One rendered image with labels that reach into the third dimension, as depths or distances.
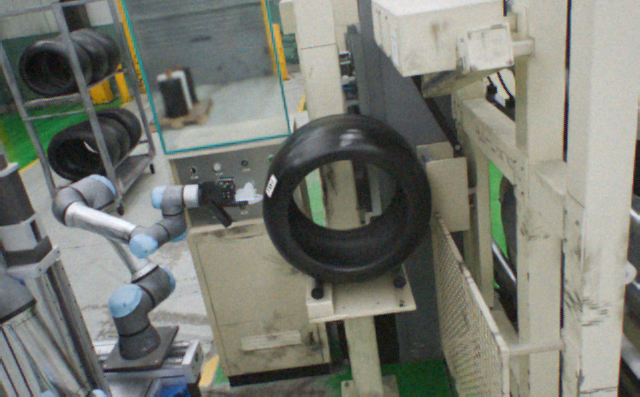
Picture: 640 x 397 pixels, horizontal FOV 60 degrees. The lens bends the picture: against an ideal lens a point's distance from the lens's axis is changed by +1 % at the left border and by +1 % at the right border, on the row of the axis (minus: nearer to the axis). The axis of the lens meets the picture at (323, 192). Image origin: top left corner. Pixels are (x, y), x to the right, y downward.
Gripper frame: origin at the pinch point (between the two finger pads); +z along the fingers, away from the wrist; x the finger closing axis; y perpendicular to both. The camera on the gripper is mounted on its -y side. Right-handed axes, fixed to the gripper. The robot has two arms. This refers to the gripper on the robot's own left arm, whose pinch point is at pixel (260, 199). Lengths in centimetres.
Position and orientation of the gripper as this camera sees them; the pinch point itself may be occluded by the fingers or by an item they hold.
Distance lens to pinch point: 185.3
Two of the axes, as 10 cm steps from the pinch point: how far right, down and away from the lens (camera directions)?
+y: -0.4, -9.2, -3.8
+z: 10.0, -0.4, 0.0
